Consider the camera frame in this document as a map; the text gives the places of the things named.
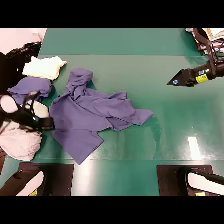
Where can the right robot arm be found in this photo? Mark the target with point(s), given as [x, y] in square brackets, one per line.
[204, 182]

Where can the purple garment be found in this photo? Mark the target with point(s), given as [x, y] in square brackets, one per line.
[30, 87]

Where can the purple shirt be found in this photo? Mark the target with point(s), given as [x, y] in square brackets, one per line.
[86, 116]

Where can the pale pink garment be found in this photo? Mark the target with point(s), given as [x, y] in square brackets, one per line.
[20, 145]
[16, 38]

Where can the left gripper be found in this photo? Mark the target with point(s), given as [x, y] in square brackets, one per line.
[43, 123]

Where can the black garment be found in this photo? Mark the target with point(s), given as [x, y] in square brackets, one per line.
[13, 63]

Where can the white garment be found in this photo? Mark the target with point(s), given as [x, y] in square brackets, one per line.
[43, 67]

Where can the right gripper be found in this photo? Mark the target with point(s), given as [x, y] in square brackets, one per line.
[193, 76]

